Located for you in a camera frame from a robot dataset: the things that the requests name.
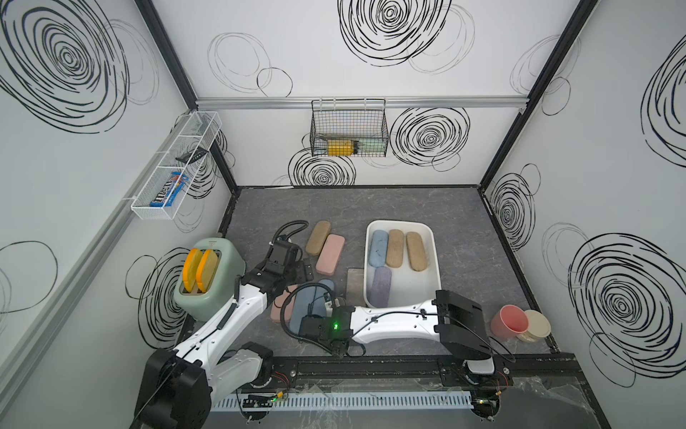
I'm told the light blue glasses case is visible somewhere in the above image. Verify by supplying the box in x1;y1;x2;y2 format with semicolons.
289;289;314;334
311;279;336;316
368;230;389;268

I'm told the left orange toast slice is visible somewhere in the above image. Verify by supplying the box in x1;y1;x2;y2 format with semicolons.
182;248;203;293

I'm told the black remote on shelf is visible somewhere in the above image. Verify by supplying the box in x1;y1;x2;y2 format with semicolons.
175;147;208;164

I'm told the white slotted cable duct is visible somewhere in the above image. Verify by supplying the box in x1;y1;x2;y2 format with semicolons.
212;391;473;412

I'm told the purple fabric glasses case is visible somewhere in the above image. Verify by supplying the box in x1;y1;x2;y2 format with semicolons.
367;266;392;307

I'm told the yellow item in basket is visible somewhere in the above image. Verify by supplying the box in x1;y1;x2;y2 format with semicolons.
327;139;357;157

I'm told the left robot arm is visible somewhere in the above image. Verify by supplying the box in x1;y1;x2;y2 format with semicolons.
130;258;314;428

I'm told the pink glasses case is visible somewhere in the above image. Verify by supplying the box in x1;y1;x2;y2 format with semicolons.
315;234;346;276
270;285;298;324

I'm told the right orange toast slice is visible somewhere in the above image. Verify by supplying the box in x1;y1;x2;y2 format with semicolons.
197;250;219;293

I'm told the green item in basket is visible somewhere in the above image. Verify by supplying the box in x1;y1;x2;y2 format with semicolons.
357;138;388;157

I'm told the black wire wall basket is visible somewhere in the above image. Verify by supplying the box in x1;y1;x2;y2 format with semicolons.
309;107;389;157

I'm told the white wire wall shelf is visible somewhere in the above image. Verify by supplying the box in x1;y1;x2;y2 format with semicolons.
130;110;222;221

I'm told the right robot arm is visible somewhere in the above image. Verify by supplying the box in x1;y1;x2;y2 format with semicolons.
293;290;496;376

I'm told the pink plastic cup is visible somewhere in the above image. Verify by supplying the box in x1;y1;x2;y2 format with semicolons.
491;305;530;339

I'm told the blue candy packet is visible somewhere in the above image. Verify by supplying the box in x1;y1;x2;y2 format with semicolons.
149;172;188;207

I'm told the aluminium wall rail left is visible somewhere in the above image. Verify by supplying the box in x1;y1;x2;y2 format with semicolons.
0;114;189;403

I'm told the orange toast slice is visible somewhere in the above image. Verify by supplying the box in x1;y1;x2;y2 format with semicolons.
197;250;219;293
182;248;203;293

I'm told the tan fabric glasses case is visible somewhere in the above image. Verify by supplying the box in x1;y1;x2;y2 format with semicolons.
305;220;332;257

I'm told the white plastic storage tray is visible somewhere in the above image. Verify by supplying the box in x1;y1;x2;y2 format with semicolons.
364;220;442;309

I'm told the aluminium wall rail back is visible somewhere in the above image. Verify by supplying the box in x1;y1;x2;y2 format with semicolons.
197;96;529;111

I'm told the aluminium wall rail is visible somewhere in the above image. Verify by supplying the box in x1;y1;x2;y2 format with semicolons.
0;114;189;403
197;96;529;111

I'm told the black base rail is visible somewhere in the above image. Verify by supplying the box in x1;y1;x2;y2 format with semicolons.
160;352;582;388

